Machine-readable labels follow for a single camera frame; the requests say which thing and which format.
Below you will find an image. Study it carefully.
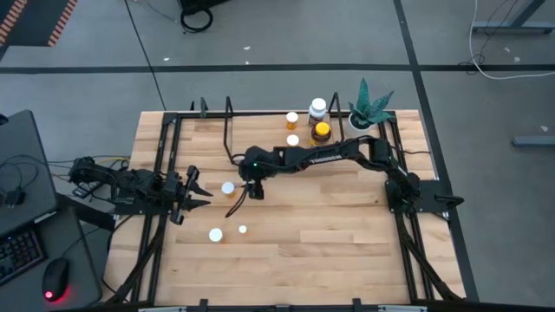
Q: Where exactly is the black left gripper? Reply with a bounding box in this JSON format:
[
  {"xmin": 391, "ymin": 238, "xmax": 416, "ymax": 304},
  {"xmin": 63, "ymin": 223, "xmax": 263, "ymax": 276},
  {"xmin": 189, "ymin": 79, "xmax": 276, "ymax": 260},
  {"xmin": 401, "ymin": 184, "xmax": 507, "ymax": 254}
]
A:
[{"xmin": 162, "ymin": 166, "xmax": 214, "ymax": 225}]

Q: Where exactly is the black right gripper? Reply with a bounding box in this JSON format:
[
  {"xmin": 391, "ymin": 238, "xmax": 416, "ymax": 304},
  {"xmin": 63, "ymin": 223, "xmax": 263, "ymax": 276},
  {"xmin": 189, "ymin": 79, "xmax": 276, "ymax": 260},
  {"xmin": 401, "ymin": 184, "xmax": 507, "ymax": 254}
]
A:
[{"xmin": 225, "ymin": 146, "xmax": 277, "ymax": 218}]

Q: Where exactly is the yellow fish oil bottle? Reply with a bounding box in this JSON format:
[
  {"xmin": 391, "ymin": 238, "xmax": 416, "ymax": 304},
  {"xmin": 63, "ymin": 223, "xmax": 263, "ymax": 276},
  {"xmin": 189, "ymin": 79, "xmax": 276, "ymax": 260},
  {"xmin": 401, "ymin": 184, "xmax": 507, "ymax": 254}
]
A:
[{"xmin": 309, "ymin": 120, "xmax": 333, "ymax": 147}]

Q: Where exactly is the white bottle magenta label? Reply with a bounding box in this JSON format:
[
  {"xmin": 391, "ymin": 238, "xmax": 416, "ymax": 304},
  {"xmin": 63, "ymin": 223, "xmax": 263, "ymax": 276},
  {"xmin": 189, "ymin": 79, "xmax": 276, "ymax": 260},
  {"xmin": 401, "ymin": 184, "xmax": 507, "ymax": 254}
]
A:
[{"xmin": 307, "ymin": 97, "xmax": 329, "ymax": 127}]

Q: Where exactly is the green plant in white pot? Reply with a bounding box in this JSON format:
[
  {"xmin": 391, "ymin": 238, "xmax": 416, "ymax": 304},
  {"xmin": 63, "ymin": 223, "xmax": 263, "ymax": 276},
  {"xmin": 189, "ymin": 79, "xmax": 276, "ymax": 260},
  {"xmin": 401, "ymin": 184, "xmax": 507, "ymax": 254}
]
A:
[{"xmin": 346, "ymin": 76, "xmax": 396, "ymax": 140}]

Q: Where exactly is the black mouse red light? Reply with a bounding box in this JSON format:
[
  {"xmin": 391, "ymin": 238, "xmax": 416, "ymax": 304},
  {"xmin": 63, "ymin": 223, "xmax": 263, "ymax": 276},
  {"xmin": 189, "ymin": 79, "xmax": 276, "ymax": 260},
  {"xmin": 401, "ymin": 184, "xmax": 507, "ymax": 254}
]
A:
[{"xmin": 42, "ymin": 257, "xmax": 70, "ymax": 303}]

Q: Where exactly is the dark grey desk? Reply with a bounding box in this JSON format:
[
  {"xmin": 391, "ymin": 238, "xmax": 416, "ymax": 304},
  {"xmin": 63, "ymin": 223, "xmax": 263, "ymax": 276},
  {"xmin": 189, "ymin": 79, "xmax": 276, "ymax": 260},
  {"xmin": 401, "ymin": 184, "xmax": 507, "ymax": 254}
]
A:
[{"xmin": 0, "ymin": 109, "xmax": 103, "ymax": 312}]

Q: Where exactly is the black power adapter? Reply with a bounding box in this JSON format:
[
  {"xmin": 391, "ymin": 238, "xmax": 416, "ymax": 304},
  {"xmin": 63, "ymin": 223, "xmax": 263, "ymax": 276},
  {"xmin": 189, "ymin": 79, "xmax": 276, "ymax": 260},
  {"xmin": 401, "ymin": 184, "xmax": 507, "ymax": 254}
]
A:
[{"xmin": 3, "ymin": 188, "xmax": 26, "ymax": 208}]

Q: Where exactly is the black keyboard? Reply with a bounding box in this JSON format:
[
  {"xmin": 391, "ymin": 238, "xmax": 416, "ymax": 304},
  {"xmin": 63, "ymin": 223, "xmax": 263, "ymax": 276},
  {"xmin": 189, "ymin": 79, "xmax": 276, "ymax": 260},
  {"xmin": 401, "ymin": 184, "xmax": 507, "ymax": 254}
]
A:
[{"xmin": 0, "ymin": 227, "xmax": 48, "ymax": 287}]

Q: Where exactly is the orange striped floor mat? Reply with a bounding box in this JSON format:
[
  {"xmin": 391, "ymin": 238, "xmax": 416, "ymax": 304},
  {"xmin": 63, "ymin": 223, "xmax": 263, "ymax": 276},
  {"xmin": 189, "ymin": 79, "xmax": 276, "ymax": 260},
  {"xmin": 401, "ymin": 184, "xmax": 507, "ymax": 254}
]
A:
[{"xmin": 0, "ymin": 0, "xmax": 79, "ymax": 48}]

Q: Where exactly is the grey floor foot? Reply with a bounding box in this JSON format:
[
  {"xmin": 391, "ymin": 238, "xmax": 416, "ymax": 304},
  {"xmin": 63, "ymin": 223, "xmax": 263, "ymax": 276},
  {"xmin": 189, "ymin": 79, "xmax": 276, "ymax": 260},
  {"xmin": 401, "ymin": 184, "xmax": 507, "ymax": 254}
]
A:
[{"xmin": 513, "ymin": 135, "xmax": 555, "ymax": 147}]

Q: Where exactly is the grey desk leg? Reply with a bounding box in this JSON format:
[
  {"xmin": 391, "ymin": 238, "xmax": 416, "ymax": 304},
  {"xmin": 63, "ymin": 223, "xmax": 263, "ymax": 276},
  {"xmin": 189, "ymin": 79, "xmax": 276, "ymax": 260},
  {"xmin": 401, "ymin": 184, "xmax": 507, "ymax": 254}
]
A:
[{"xmin": 471, "ymin": 0, "xmax": 555, "ymax": 35}]

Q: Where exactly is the black table rig frame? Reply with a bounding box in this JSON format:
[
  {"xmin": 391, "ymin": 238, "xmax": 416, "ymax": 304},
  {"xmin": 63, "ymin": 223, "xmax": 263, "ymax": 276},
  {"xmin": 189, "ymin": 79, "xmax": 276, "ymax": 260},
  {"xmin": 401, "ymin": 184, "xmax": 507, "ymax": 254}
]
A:
[{"xmin": 103, "ymin": 97, "xmax": 467, "ymax": 312}]

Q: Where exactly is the black cable coil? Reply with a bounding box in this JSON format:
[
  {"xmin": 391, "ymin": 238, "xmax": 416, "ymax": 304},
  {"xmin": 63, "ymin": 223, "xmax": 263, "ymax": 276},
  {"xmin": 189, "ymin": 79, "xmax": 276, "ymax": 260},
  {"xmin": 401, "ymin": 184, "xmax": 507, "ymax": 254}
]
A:
[{"xmin": 179, "ymin": 0, "xmax": 231, "ymax": 35}]

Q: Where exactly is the white floor cable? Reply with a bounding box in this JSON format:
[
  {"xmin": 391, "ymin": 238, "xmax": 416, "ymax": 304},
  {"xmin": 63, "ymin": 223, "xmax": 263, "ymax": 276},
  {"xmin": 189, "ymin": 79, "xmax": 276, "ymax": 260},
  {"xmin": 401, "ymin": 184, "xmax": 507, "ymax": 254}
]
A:
[{"xmin": 467, "ymin": 0, "xmax": 555, "ymax": 81}]

